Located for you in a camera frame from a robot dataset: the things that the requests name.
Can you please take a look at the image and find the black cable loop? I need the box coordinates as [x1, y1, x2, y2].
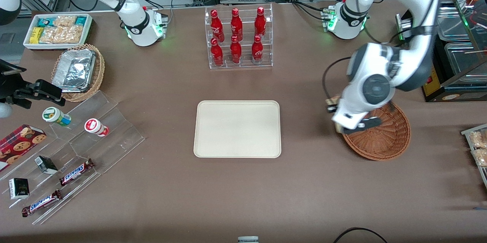
[333, 227, 388, 243]

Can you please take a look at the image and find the clear snack bag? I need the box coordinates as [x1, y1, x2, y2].
[469, 131, 487, 149]
[472, 148, 487, 167]

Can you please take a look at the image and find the clear acrylic stepped display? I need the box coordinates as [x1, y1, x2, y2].
[0, 90, 146, 225]

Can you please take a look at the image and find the beige rectangular tray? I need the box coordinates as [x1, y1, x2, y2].
[193, 100, 282, 159]

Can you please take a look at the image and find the round brown wicker basket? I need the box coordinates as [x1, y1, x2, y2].
[341, 100, 412, 161]

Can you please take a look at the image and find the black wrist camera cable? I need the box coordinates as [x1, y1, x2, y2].
[322, 57, 352, 102]

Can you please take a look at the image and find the small black box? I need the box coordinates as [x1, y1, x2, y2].
[8, 178, 30, 200]
[34, 156, 58, 175]

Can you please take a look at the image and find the large clear cracker bag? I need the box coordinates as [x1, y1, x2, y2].
[39, 25, 84, 44]

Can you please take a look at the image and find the triangular sandwich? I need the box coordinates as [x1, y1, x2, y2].
[326, 96, 345, 134]

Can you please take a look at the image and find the metal tray with snacks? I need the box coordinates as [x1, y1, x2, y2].
[461, 123, 487, 190]

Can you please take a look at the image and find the red label yogurt bottle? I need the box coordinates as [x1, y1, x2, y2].
[84, 118, 110, 137]

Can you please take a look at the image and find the steel pan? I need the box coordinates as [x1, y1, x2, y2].
[437, 2, 473, 42]
[444, 41, 487, 75]

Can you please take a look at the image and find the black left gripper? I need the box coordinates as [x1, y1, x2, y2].
[327, 106, 382, 129]

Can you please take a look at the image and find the black food warmer cabinet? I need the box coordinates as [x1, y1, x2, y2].
[395, 0, 487, 103]

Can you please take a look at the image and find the yellow snack packet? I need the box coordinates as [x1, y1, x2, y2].
[30, 27, 45, 44]

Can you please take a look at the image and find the aluminium foil tray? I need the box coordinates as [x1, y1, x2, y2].
[52, 49, 96, 93]

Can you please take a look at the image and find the clear acrylic bottle rack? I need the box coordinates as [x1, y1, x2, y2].
[205, 3, 274, 70]

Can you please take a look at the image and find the white snack bin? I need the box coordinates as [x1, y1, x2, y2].
[23, 13, 93, 51]

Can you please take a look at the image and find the snickers chocolate bar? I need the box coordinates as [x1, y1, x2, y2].
[59, 158, 95, 187]
[21, 189, 63, 218]

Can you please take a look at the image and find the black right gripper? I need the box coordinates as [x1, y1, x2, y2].
[0, 59, 66, 108]

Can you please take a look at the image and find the small clear cracker bag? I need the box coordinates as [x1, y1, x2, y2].
[53, 15, 77, 29]

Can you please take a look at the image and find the red cola bottle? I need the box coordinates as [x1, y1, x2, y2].
[255, 6, 267, 38]
[251, 35, 264, 64]
[210, 10, 224, 43]
[230, 36, 242, 64]
[231, 8, 243, 41]
[210, 38, 224, 67]

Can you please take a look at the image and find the red cookie box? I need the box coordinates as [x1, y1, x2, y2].
[0, 124, 47, 172]

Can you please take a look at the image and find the light wicker basket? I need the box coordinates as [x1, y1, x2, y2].
[51, 44, 105, 102]

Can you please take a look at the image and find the green label yogurt bottle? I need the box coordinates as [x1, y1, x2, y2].
[42, 107, 72, 127]

